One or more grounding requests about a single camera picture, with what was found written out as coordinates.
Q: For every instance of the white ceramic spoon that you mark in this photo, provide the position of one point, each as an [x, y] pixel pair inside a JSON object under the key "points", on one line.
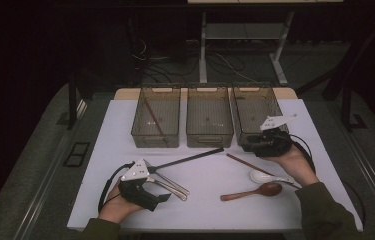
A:
{"points": [[261, 176]]}

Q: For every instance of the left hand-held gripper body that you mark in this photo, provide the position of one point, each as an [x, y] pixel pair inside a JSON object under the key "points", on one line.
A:
{"points": [[138, 195]]}

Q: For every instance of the white metal desk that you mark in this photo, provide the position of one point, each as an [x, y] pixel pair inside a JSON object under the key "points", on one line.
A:
{"points": [[202, 50]]}

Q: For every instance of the person's right hand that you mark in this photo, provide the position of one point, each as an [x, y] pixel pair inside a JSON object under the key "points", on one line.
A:
{"points": [[296, 166]]}

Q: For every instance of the brown wooden spoon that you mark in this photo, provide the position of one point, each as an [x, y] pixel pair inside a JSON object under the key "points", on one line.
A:
{"points": [[268, 190]]}

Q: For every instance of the black metal stand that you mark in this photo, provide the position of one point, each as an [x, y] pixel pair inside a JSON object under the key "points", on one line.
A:
{"points": [[345, 106], [72, 106]]}

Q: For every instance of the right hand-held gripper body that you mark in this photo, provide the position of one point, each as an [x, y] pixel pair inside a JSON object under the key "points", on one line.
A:
{"points": [[275, 145]]}

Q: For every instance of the person's left hand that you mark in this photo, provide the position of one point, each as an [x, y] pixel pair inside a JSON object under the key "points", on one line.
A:
{"points": [[116, 208]]}

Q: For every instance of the brown wooden chopstick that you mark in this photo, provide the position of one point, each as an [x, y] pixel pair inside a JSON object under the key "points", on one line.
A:
{"points": [[246, 163], [156, 120]]}

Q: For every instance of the black rectangular floor frame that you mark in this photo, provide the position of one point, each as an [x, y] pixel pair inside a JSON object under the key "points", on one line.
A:
{"points": [[81, 143]]}

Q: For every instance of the steel fork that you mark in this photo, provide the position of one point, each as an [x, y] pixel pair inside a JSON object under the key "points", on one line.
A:
{"points": [[175, 183]]}

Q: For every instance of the white table cover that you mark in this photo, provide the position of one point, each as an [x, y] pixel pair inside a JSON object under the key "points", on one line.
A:
{"points": [[208, 213]]}

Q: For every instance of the transparent grey plastic bin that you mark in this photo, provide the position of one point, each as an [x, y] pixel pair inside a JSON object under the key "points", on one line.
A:
{"points": [[156, 141], [251, 110], [210, 141]]}

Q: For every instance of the steel table knife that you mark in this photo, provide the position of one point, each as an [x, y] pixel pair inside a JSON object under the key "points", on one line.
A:
{"points": [[175, 194]]}

